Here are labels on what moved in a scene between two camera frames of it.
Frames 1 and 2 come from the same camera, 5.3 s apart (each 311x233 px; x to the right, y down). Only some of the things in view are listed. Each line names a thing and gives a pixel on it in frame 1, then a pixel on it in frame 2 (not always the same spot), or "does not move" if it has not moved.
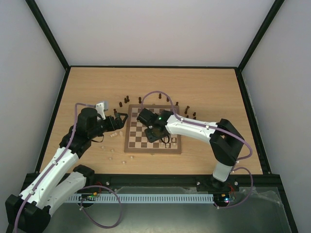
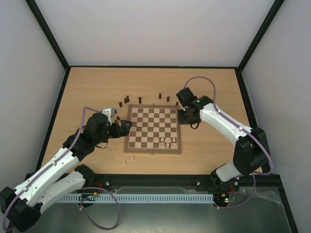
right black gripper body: [153, 134] → [185, 117]
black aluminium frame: [266, 180] does not move
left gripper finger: [121, 122] → [126, 125]
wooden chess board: [136, 140] does not move
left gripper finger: [118, 115] → [123, 122]
